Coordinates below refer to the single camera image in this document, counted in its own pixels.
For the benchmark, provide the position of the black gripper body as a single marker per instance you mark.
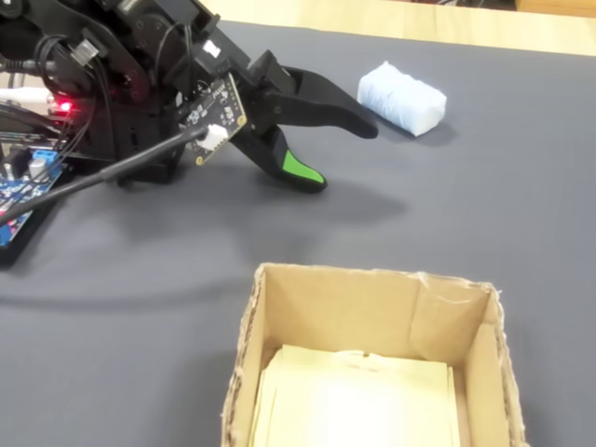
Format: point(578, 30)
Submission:
point(233, 58)

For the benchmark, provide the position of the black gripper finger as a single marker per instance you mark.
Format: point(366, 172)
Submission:
point(326, 109)
point(279, 163)

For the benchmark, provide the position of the light blue yarn-wrapped block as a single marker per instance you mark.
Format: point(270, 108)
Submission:
point(400, 98)

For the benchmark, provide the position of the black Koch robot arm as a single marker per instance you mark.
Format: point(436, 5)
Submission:
point(139, 56)

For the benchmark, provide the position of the open cardboard box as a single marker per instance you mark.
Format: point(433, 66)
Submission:
point(363, 316)

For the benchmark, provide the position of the dark grey table mat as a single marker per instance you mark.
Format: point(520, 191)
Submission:
point(465, 209)

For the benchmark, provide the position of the blue controller circuit board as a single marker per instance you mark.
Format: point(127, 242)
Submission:
point(23, 186)

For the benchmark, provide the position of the black camera circuit board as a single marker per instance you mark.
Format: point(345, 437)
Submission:
point(214, 112)

